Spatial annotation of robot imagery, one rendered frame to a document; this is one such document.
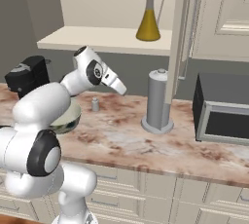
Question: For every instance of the open cream cabinet door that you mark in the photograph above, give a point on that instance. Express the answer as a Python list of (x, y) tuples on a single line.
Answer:
[(177, 39)]

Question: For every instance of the olive oil glass bottle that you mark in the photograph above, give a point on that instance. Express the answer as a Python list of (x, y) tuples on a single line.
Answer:
[(148, 26)]

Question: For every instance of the black and silver microwave oven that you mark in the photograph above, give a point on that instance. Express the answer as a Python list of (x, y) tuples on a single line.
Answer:
[(223, 111)]

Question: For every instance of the grey paper towel holder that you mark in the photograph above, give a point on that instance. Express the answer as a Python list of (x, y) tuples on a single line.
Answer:
[(157, 101)]

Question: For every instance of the black coffee machine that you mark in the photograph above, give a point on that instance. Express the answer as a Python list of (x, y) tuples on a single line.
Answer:
[(27, 75)]

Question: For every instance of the pale green mixing bowl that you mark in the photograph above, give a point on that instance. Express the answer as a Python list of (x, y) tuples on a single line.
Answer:
[(71, 117)]

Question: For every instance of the open cream wall cabinet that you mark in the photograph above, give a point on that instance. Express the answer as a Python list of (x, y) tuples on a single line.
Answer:
[(103, 38)]

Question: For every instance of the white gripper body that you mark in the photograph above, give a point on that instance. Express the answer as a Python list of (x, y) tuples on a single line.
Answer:
[(117, 84)]

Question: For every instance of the closed cream cabinet door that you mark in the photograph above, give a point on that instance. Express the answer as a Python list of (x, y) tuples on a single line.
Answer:
[(227, 17)]

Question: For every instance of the cream drawer front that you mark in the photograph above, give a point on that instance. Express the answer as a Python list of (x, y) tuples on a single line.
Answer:
[(124, 177), (126, 202)]

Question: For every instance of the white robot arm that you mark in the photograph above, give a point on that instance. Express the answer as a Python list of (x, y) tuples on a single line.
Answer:
[(37, 107)]

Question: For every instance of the cream base cabinet door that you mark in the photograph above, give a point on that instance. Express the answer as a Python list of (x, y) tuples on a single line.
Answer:
[(159, 198), (191, 203)]

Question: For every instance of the small grey shaker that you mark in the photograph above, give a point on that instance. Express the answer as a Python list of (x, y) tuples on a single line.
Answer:
[(95, 105)]

